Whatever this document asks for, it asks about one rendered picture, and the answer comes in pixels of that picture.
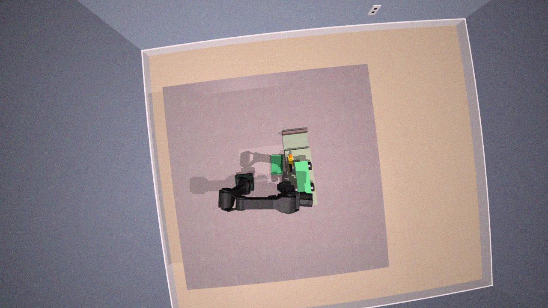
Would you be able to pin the green tray floor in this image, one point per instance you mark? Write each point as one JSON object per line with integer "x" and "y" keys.
{"x": 276, "y": 164}

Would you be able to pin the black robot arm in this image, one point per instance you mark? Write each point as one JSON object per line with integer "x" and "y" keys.
{"x": 287, "y": 201}

